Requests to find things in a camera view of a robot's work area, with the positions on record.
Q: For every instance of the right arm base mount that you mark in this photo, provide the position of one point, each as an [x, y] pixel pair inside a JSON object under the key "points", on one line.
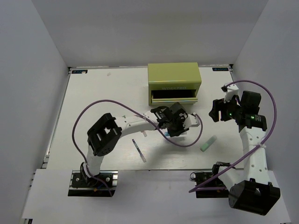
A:
{"points": [[199, 176]]}

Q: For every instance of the left corner label sticker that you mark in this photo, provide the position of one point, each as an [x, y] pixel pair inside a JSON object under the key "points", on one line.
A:
{"points": [[79, 71]]}

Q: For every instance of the green eraser stick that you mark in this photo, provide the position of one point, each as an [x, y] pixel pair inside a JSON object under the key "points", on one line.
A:
{"points": [[208, 143]]}

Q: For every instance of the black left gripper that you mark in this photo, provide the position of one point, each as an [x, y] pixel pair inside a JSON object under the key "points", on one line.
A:
{"points": [[181, 129]]}

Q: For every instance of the corner label sticker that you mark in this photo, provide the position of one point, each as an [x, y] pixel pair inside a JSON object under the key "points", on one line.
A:
{"points": [[220, 69], [79, 71]]}

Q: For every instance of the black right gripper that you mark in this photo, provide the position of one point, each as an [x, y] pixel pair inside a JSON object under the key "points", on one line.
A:
{"points": [[218, 105]]}

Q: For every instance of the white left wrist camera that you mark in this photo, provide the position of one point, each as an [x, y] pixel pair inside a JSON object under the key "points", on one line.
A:
{"points": [[191, 121]]}

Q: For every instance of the green metal tool chest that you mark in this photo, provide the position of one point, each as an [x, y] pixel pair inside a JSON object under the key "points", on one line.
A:
{"points": [[169, 83]]}

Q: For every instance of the right corner label sticker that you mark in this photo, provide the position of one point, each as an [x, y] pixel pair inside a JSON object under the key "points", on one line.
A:
{"points": [[220, 69]]}

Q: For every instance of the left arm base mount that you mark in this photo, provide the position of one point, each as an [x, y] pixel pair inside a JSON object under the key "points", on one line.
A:
{"points": [[80, 188]]}

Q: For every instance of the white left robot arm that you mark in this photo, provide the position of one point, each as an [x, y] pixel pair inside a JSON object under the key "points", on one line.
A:
{"points": [[105, 133]]}

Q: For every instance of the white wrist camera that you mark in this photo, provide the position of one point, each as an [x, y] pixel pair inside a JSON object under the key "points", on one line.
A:
{"points": [[191, 121], [230, 91]]}

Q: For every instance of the blue refill pen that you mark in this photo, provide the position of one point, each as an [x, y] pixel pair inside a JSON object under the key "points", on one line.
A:
{"points": [[139, 151]]}

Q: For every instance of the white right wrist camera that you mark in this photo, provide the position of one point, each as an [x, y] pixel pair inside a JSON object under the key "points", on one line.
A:
{"points": [[230, 91]]}

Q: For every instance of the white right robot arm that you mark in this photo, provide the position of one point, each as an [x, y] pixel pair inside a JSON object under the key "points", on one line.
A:
{"points": [[253, 191]]}

